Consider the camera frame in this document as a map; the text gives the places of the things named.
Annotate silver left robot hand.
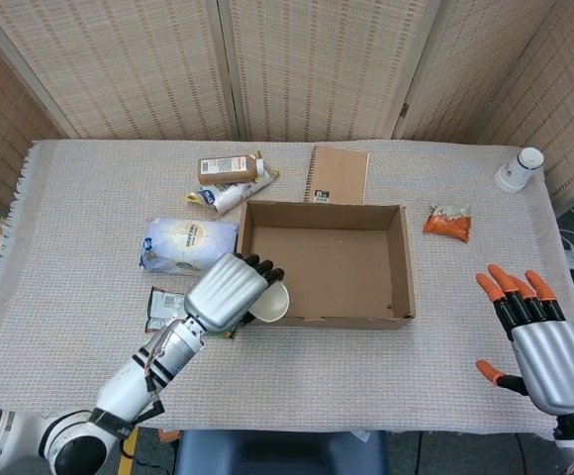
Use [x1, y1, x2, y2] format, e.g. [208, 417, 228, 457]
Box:
[183, 251, 286, 333]

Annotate silver right robot hand orange fingertips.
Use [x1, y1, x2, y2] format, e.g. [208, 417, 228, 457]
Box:
[474, 263, 574, 416]

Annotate white paper cup blue print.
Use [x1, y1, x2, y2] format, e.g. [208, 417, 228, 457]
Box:
[249, 280, 291, 326]

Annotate green snack packet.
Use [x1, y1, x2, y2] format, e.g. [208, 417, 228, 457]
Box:
[143, 285, 241, 342]

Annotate large blue-white soft package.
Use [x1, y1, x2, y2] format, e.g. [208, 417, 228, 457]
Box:
[138, 216, 241, 276]

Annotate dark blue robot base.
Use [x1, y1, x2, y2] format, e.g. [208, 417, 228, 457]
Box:
[173, 428, 388, 475]

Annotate open brown cardboard box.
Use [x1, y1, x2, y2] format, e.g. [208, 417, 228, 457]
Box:
[236, 199, 417, 331]

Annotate yellow white snack packet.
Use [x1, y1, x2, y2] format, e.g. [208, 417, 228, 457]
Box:
[184, 160, 281, 218]

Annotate brown juice bottle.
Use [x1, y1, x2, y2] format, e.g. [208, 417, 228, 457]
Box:
[197, 153, 264, 187]

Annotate beige woven tablecloth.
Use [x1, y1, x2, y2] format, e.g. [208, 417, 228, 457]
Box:
[0, 139, 574, 441]

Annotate orange snack bag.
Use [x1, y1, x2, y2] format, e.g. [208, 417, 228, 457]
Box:
[422, 202, 473, 243]

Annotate kraft spiral notebook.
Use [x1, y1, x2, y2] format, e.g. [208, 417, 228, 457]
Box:
[302, 144, 370, 206]

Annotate woven folding screen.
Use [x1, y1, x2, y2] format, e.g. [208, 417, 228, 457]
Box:
[0, 0, 574, 219]

